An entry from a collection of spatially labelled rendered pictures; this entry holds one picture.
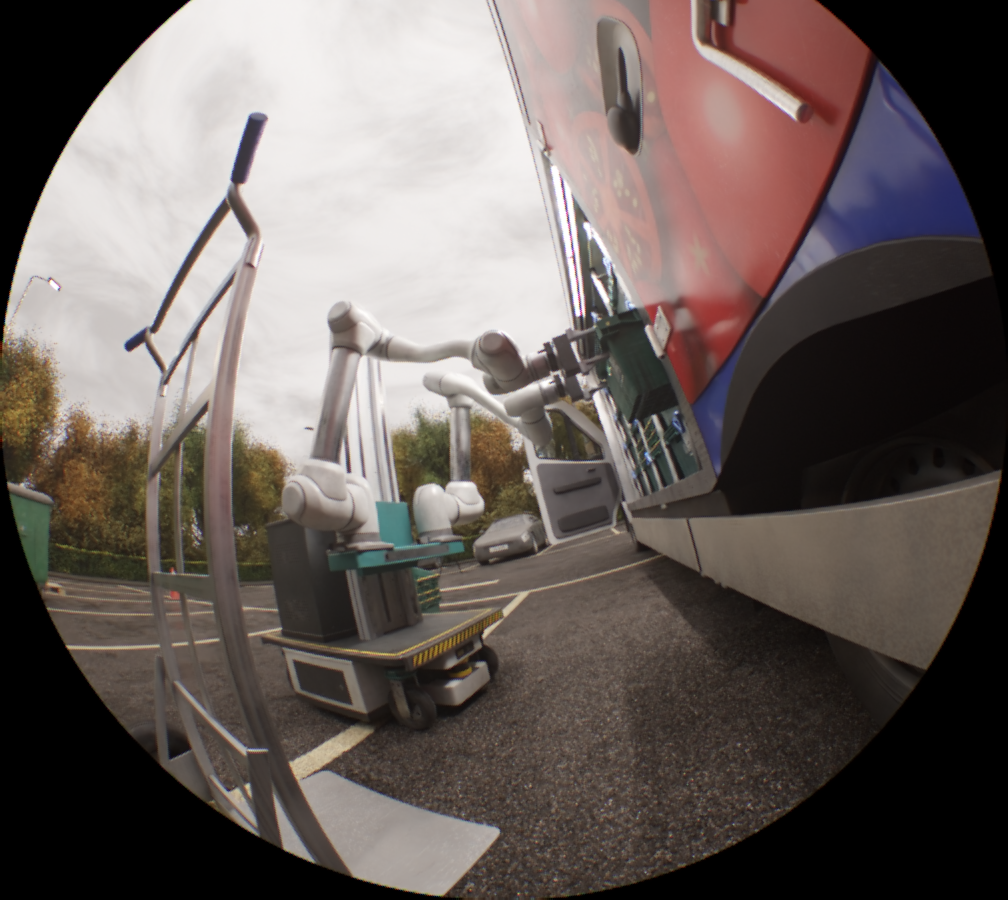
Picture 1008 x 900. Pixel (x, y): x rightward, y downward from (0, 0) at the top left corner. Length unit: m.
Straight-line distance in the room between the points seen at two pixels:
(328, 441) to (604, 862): 1.22
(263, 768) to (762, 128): 0.83
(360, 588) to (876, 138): 1.61
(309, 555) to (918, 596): 1.60
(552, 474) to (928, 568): 4.08
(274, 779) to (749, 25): 0.88
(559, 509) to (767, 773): 3.78
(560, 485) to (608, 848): 3.93
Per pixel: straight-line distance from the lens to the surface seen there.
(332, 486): 1.10
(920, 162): 0.34
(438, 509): 1.61
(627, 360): 1.08
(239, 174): 0.70
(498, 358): 0.93
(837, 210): 0.40
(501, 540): 10.22
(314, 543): 1.53
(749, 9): 0.44
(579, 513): 4.25
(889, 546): 0.48
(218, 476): 0.44
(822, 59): 0.38
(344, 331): 1.22
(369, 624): 1.47
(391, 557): 1.30
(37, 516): 6.10
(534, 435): 1.43
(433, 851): 0.86
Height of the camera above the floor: 0.62
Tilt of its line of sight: 23 degrees up
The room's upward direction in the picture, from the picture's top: 14 degrees counter-clockwise
